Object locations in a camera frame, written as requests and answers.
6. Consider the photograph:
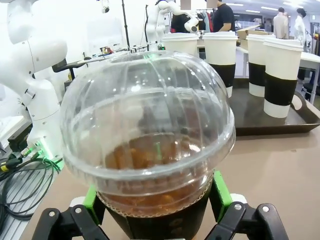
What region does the brown cardboard box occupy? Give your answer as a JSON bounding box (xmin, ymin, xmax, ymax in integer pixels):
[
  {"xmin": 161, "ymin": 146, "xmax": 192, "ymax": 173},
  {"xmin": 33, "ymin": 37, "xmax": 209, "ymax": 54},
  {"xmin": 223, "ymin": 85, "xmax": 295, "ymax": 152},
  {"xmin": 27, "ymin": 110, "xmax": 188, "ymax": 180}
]
[{"xmin": 236, "ymin": 24, "xmax": 272, "ymax": 50}]

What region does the black power box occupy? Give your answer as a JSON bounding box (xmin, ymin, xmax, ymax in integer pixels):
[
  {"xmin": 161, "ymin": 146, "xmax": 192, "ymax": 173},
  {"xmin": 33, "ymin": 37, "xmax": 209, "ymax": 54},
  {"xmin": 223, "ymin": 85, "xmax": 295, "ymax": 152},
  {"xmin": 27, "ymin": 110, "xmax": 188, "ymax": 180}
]
[{"xmin": 7, "ymin": 124, "xmax": 33, "ymax": 153}]

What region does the dark brown serving tray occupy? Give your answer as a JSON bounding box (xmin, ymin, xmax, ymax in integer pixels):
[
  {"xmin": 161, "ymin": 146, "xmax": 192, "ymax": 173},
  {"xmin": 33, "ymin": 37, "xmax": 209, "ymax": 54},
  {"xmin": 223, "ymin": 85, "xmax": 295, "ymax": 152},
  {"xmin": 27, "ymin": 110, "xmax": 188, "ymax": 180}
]
[{"xmin": 226, "ymin": 77, "xmax": 315, "ymax": 137}]

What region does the clear dome-lid cup amber drink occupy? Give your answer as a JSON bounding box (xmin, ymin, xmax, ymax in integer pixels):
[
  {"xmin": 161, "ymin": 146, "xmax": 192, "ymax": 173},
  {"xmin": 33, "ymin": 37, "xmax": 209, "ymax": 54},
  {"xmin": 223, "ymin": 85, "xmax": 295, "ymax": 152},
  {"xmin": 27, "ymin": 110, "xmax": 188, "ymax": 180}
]
[{"xmin": 59, "ymin": 49, "xmax": 237, "ymax": 240}]

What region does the yellow black cable connector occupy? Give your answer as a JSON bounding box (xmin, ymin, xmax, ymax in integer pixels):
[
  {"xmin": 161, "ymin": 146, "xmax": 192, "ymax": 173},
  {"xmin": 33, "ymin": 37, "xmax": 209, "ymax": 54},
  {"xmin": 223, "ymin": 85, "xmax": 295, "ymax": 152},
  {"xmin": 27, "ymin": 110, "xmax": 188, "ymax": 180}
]
[{"xmin": 0, "ymin": 159, "xmax": 22, "ymax": 174}]

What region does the green cable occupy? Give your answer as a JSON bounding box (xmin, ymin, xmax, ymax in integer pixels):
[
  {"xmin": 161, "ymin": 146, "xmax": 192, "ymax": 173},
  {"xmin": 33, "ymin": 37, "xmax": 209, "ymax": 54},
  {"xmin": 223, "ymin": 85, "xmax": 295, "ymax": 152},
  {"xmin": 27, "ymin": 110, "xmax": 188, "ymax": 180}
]
[{"xmin": 23, "ymin": 156, "xmax": 63, "ymax": 176}]

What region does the figure in beige coat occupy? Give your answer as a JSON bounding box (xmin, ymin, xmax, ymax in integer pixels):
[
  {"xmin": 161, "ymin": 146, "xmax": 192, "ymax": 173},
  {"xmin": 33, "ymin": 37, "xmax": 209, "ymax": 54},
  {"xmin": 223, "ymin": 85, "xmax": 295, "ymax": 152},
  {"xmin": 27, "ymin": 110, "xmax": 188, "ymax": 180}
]
[{"xmin": 272, "ymin": 7, "xmax": 291, "ymax": 40}]

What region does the black tripod pole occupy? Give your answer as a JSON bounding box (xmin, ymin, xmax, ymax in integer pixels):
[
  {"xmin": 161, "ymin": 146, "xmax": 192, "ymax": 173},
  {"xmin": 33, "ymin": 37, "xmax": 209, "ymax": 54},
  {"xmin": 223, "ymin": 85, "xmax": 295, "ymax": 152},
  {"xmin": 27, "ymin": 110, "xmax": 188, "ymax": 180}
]
[{"xmin": 121, "ymin": 0, "xmax": 132, "ymax": 52}]

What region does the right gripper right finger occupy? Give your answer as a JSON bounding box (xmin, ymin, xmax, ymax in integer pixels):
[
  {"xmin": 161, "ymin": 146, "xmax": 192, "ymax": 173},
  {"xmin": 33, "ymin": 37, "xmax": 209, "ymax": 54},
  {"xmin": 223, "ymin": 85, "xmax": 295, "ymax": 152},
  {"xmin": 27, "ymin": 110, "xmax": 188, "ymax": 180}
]
[{"xmin": 207, "ymin": 171, "xmax": 291, "ymax": 240}]

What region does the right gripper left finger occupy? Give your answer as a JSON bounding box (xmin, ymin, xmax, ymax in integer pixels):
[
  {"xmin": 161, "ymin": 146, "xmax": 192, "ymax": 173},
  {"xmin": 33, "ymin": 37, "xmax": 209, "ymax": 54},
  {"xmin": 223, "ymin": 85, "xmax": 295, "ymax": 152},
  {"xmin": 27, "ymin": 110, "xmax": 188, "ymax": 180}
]
[{"xmin": 32, "ymin": 186, "xmax": 111, "ymax": 240}]

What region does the figure in white coat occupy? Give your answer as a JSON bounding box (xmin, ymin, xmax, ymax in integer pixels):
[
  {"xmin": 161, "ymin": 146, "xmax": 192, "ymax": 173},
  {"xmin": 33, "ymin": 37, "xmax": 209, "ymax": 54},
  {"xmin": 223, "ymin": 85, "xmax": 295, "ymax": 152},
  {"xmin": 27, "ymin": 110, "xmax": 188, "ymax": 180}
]
[{"xmin": 293, "ymin": 8, "xmax": 313, "ymax": 48}]

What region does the person in dark clothes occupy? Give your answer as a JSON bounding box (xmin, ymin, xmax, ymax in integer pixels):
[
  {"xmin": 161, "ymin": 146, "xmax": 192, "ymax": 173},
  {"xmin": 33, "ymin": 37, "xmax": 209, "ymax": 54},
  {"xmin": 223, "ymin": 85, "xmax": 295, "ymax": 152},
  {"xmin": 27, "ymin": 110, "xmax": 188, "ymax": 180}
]
[{"xmin": 171, "ymin": 0, "xmax": 200, "ymax": 34}]

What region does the person in black t-shirt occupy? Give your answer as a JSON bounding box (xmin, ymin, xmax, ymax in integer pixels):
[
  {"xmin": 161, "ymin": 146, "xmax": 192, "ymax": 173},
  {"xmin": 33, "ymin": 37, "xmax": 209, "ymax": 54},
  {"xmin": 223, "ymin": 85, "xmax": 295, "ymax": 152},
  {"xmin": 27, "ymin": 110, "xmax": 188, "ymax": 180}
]
[{"xmin": 212, "ymin": 0, "xmax": 236, "ymax": 33}]

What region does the white paper cup black sleeve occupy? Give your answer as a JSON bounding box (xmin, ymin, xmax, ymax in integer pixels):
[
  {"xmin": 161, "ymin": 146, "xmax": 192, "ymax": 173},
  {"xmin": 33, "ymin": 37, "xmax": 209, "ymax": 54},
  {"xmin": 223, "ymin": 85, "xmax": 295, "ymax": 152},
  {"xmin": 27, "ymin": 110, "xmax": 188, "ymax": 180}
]
[
  {"xmin": 262, "ymin": 38, "xmax": 305, "ymax": 119},
  {"xmin": 161, "ymin": 33, "xmax": 200, "ymax": 61},
  {"xmin": 201, "ymin": 32, "xmax": 239, "ymax": 99},
  {"xmin": 246, "ymin": 34, "xmax": 276, "ymax": 98}
]

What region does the white office desk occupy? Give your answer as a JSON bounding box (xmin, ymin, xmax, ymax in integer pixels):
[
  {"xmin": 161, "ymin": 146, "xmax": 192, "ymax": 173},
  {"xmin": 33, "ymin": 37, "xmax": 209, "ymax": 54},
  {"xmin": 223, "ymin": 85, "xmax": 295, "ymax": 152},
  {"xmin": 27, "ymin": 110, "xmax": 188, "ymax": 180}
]
[{"xmin": 298, "ymin": 51, "xmax": 320, "ymax": 72}]

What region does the black office chair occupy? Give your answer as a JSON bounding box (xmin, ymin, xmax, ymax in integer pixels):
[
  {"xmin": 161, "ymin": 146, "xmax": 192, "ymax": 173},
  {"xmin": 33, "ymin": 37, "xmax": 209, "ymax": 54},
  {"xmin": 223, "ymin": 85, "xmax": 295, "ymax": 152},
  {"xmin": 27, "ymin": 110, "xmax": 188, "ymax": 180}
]
[{"xmin": 51, "ymin": 58, "xmax": 88, "ymax": 83}]

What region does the black cable loop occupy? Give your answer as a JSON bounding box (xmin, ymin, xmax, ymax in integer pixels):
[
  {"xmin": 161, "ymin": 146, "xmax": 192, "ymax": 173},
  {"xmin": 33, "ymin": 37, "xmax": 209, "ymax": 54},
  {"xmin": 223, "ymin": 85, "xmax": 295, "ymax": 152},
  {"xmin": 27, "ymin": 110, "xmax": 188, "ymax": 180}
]
[{"xmin": 0, "ymin": 159, "xmax": 62, "ymax": 222}]

